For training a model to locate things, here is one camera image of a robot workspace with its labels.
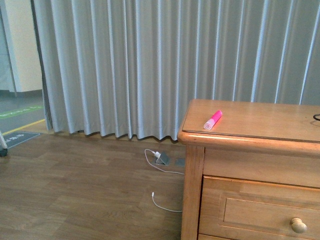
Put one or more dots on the white stand leg with caster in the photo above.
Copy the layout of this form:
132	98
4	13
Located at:
3	146

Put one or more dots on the grey floor sign mat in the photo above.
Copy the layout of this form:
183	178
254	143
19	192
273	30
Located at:
15	138

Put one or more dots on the pink highlighter marker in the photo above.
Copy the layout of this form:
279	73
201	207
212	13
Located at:
213	120

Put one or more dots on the round wooden drawer knob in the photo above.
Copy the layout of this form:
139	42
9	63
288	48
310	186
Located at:
298	226

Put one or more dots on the wooden top drawer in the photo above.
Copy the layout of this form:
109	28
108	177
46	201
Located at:
251	210

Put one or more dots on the white power adapter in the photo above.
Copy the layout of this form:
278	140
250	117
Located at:
156	154

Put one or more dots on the open metal floor socket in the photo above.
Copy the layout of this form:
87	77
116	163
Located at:
164	159

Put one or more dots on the closed metal floor plate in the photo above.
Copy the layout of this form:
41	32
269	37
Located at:
180	162

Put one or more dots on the wooden dresser cabinet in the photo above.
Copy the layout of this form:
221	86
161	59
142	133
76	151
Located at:
260	142

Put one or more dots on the grey pleated curtain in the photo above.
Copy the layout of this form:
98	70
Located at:
130	67

